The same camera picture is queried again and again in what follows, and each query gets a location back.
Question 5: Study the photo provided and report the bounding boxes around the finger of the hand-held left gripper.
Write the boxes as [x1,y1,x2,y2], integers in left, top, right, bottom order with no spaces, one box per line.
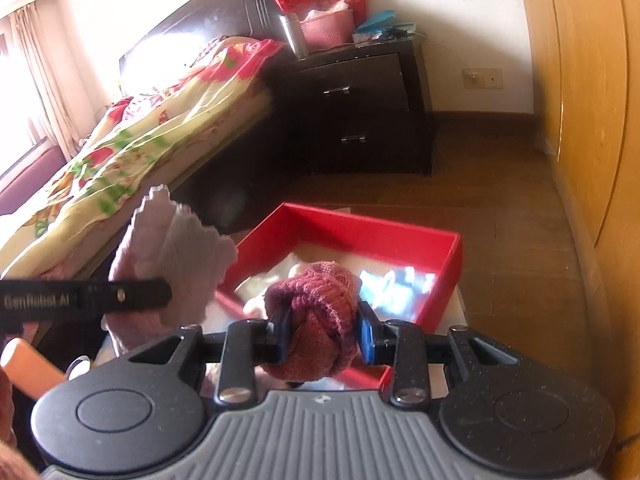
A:
[0,277,173,333]

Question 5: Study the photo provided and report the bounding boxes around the dark wooden bed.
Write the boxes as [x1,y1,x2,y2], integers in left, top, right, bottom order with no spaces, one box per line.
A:
[0,0,286,281]

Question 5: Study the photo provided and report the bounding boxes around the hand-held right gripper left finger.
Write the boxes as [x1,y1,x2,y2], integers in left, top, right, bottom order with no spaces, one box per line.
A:
[120,307,293,407]

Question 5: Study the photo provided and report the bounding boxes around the checked table cover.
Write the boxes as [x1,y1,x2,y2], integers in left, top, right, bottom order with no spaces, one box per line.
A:
[92,285,471,401]

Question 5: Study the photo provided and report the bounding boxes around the blue face mask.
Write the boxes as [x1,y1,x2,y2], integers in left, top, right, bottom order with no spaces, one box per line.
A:
[357,266,438,308]

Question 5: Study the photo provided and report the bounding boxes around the pink plastic basket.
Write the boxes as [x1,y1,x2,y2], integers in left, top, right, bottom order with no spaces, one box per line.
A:
[299,8,357,52]

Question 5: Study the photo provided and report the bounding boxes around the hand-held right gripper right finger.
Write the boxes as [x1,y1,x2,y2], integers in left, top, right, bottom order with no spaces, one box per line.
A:
[356,301,523,408]

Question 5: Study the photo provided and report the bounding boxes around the pink knit sock roll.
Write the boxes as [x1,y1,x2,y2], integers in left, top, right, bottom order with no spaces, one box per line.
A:
[264,260,363,382]

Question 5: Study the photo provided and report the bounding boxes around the peach cylinder container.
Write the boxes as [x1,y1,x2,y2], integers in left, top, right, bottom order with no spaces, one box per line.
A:
[0,337,67,402]

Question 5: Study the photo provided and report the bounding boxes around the floral blanket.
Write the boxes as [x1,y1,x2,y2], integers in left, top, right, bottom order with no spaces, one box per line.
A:
[0,36,286,281]

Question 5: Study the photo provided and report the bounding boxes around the wall outlet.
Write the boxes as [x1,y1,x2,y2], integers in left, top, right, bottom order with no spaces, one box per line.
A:
[462,67,503,90]

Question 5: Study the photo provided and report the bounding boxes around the dark wooden nightstand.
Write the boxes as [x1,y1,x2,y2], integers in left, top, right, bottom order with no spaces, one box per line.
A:
[265,37,435,177]

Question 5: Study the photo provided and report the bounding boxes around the nightstand drawer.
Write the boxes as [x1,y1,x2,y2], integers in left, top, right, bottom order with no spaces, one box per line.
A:
[295,52,411,116]
[300,110,426,171]

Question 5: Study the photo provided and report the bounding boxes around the blue paper packet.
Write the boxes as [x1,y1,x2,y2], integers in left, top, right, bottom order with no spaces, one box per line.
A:
[356,9,398,33]

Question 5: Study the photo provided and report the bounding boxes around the red cardboard box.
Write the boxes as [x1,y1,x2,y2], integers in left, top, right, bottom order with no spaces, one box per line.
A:
[215,202,463,396]

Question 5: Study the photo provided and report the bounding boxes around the pale pink cloth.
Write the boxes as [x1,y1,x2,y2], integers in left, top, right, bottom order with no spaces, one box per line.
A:
[106,185,239,356]

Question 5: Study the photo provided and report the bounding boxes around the wooden wardrobe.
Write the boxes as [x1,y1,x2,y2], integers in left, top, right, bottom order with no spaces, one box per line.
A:
[515,0,640,451]

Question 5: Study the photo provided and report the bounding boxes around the steel thermos bottle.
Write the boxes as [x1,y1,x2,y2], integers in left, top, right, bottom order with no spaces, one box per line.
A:
[278,14,310,60]

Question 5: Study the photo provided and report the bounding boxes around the beige curtain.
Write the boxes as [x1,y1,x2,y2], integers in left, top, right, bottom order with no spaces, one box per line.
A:
[10,7,81,161]

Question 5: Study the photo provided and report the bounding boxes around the white green towel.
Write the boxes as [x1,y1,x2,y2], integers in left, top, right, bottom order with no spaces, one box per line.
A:
[235,252,351,318]

